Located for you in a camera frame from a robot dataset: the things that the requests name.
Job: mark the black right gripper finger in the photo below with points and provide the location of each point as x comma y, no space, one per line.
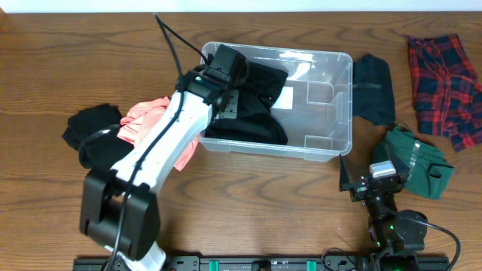
344,183
401,168

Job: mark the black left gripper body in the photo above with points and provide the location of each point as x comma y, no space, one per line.
230,107

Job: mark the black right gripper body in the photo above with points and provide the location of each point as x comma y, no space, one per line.
362,192

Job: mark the large black garment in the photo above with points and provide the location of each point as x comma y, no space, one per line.
254,122

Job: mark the salmon pink garment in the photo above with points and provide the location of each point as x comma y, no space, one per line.
140,119

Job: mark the black banded cloth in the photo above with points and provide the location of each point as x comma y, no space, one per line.
92,132

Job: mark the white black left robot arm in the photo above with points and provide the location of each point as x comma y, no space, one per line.
119,207

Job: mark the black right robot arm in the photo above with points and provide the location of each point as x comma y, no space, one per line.
398,236

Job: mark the green banded folded cloth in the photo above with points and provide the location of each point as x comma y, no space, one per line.
429,173

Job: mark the white label in bin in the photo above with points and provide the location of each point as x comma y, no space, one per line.
285,99

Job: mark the small black folded cloth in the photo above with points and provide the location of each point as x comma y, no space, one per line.
372,92

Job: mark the red plaid cloth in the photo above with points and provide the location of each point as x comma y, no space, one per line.
446,90

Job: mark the clear plastic storage bin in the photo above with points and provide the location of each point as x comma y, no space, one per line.
319,126

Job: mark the black mounting rail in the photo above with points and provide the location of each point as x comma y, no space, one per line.
330,262

